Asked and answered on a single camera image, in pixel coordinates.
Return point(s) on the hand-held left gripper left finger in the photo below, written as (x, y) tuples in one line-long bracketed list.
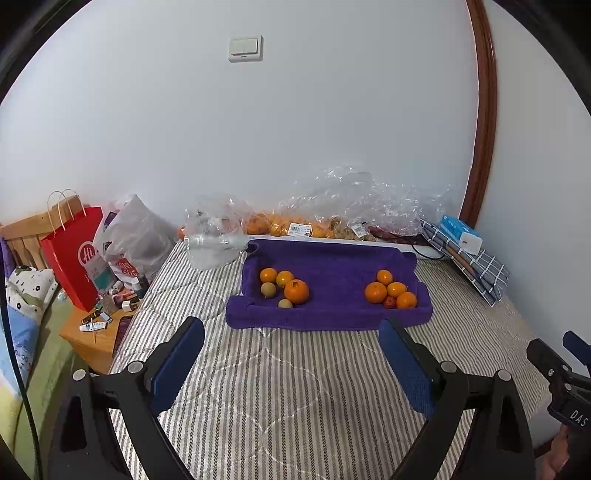
[(178, 364)]

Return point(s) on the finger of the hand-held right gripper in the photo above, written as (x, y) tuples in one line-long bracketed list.
[(570, 397), (579, 353)]

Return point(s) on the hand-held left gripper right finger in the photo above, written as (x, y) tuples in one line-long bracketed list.
[(406, 369)]

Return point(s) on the small red fruit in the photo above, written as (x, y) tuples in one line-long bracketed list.
[(390, 302)]

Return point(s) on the green round fruit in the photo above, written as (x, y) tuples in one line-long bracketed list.
[(268, 290), (285, 303)]

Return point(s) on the purple cloth lined tray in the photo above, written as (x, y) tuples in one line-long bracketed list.
[(332, 277)]

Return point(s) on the large orange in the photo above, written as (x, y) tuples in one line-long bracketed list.
[(296, 291)]

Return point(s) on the bag of brown fruits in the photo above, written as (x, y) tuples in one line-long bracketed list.
[(344, 230)]

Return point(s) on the person's right hand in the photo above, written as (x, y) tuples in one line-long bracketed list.
[(554, 461)]

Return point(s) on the pile of small cosmetic items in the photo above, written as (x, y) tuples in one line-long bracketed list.
[(115, 300)]

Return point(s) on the wooden nightstand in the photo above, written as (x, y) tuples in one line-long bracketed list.
[(87, 346)]

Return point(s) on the grey checkered cloth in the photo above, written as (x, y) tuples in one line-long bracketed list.
[(489, 277)]

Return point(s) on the printed plastic bag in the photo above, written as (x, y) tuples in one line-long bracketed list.
[(104, 272)]

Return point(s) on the clear plastic bag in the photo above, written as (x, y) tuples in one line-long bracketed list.
[(212, 249)]

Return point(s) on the green bedsheet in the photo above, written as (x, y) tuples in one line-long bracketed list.
[(51, 350)]

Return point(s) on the grey plastic bag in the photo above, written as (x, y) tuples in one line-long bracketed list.
[(138, 235)]

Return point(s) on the dark red packet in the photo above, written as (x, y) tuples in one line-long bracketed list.
[(397, 234)]

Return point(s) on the white charger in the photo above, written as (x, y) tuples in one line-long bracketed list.
[(471, 243)]

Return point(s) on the blue box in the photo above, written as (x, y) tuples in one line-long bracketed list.
[(455, 226)]

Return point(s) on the red paper bag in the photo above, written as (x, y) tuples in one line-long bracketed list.
[(69, 258)]

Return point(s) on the blue printed blanket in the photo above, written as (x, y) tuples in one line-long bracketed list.
[(18, 337)]

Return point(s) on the bag of oranges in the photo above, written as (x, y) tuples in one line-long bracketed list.
[(263, 225)]

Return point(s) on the white dotted pillow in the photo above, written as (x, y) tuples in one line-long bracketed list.
[(27, 286)]

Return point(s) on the large crinkled clear plastic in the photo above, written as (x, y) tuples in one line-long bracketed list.
[(369, 198)]

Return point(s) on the wooden headboard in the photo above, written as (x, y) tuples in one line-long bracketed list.
[(23, 235)]

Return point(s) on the brown wooden door frame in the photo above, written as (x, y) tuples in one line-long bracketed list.
[(485, 115)]

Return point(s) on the white light switch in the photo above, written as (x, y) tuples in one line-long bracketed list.
[(245, 49)]

